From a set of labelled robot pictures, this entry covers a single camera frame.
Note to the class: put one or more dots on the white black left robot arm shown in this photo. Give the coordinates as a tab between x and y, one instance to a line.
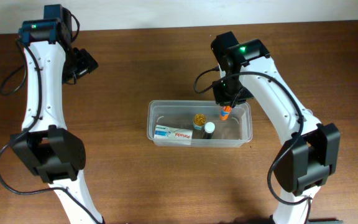
45	146

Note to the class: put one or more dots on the gold lid balm jar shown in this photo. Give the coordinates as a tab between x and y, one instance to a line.
199	121

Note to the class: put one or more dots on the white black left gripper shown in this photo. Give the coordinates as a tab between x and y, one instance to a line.
84	63

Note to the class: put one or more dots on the white Panadol medicine box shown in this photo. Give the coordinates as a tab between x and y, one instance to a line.
175	136

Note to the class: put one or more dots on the clear plastic container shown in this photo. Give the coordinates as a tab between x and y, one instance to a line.
233	132

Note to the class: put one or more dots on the dark brown syrup bottle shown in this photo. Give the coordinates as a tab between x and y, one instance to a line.
208	130

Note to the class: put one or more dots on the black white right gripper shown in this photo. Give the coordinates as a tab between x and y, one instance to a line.
226	101

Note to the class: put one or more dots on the orange tube white cap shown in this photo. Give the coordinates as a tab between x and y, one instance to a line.
225	112

